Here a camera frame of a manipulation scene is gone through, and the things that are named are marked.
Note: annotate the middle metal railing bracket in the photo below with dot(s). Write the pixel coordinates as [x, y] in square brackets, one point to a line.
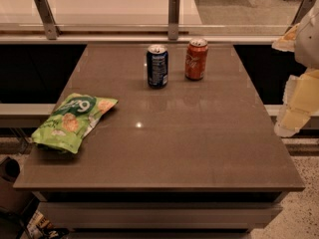
[173, 19]

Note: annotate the right metal railing bracket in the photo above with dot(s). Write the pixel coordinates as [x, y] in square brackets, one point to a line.
[303, 10]

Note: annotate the green rice chip bag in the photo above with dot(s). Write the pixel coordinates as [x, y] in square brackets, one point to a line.
[71, 122]

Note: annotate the left metal railing bracket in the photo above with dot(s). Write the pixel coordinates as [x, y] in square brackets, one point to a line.
[52, 31]

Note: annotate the dark bin on floor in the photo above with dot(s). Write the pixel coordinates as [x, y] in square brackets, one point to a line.
[11, 199]

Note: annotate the orange coke can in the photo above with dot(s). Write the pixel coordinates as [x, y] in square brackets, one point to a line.
[195, 59]

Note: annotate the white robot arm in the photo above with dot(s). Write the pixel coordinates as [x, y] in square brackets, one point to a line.
[307, 50]

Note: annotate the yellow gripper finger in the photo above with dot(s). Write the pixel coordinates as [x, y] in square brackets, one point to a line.
[300, 103]
[286, 43]

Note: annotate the blue soda can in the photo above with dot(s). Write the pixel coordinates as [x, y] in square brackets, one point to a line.
[157, 65]

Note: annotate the snack packages on floor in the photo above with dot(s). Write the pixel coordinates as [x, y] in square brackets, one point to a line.
[40, 227]

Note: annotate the metal railing bracket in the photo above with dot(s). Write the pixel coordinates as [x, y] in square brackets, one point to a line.
[303, 10]
[52, 31]
[173, 19]

